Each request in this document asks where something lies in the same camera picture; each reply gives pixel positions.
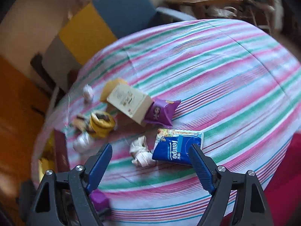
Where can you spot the grey yellow blue headboard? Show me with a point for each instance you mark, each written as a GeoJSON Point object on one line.
{"type": "Point", "coordinates": [98, 25]}

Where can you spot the wooden wardrobe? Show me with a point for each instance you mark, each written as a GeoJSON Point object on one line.
{"type": "Point", "coordinates": [20, 126]}

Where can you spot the blue Tempo tissue pack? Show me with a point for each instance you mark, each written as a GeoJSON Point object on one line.
{"type": "Point", "coordinates": [173, 145]}

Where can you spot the yellow snack bag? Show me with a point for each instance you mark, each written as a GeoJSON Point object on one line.
{"type": "Point", "coordinates": [102, 124]}

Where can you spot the striped bed sheet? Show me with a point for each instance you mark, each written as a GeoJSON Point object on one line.
{"type": "Point", "coordinates": [237, 85]}

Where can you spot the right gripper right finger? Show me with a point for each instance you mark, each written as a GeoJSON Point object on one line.
{"type": "Point", "coordinates": [251, 206]}

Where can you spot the purple snack packet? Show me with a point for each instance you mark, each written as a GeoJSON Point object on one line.
{"type": "Point", "coordinates": [161, 112]}

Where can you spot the white plastic ball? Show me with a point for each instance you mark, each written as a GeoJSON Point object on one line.
{"type": "Point", "coordinates": [83, 142]}

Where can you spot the gold tray maroon rim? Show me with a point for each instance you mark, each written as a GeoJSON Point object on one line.
{"type": "Point", "coordinates": [54, 154]}

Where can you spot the small white ball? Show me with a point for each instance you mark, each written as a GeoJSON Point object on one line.
{"type": "Point", "coordinates": [88, 93]}

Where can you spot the wooden side shelf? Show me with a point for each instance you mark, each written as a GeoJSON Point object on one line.
{"type": "Point", "coordinates": [260, 13]}

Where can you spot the yellow sponge piece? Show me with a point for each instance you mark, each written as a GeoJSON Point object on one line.
{"type": "Point", "coordinates": [108, 88]}

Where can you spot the small purple box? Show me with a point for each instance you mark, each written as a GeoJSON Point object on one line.
{"type": "Point", "coordinates": [100, 202]}

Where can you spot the cream printed carton box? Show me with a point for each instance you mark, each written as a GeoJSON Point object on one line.
{"type": "Point", "coordinates": [131, 102]}

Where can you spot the white tissue ball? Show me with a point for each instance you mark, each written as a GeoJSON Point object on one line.
{"type": "Point", "coordinates": [141, 155]}

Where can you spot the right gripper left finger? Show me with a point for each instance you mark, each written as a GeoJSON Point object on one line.
{"type": "Point", "coordinates": [49, 207]}

